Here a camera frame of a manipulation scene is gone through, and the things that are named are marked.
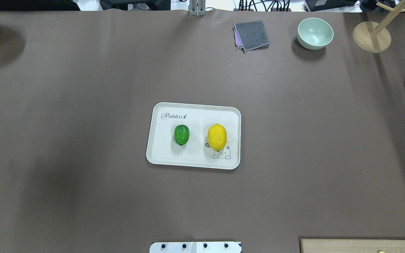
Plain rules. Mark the yellow lemon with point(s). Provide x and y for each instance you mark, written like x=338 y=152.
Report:
x=217 y=137

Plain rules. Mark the green lime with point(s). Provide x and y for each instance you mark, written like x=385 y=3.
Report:
x=181 y=134

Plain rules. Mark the white rabbit print tray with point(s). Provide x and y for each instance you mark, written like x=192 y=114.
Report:
x=162 y=148

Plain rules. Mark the purple folded cloth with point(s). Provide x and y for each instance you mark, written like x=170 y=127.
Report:
x=238 y=43

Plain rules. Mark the grey folded cloth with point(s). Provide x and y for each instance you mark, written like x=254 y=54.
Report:
x=252 y=35

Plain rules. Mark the mint green bowl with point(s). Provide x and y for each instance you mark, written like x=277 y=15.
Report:
x=314 y=33

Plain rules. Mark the wooden cutting board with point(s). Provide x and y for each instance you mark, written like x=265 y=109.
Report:
x=351 y=246

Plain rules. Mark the wooden mug tree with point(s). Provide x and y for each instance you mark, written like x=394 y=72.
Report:
x=374 y=37

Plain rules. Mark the aluminium frame post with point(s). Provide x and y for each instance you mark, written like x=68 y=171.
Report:
x=197 y=7

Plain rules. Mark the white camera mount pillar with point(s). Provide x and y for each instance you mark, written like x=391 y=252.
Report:
x=196 y=247

